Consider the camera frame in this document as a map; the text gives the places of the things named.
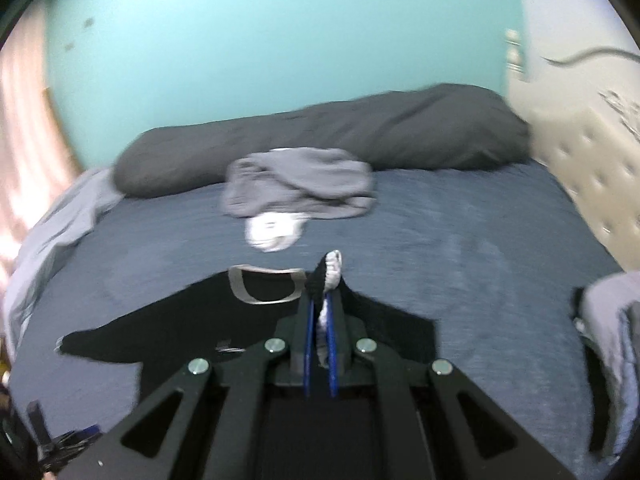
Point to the wooden board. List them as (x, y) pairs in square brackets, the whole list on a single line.
[(62, 130)]

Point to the white garment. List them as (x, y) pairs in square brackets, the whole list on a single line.
[(272, 232)]

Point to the light grey blanket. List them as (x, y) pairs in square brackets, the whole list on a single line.
[(55, 230)]

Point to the pile of folded clothes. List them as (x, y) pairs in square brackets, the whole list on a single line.
[(610, 320)]

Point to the pink curtain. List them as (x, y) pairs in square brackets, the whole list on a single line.
[(25, 160)]

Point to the grey sweatshirt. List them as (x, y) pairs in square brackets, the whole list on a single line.
[(300, 185)]

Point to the black sweater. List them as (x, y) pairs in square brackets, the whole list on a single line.
[(200, 320)]

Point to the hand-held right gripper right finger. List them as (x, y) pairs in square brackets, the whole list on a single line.
[(333, 365)]

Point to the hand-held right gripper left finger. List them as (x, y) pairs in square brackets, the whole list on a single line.
[(308, 360)]

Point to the dark grey long pillow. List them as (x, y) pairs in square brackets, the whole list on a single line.
[(350, 130)]

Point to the cream tufted headboard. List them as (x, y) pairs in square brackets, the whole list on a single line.
[(585, 170)]

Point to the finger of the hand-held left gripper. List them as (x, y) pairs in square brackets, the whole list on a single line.
[(82, 432)]

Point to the bed with blue sheet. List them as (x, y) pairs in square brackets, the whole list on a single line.
[(475, 260)]

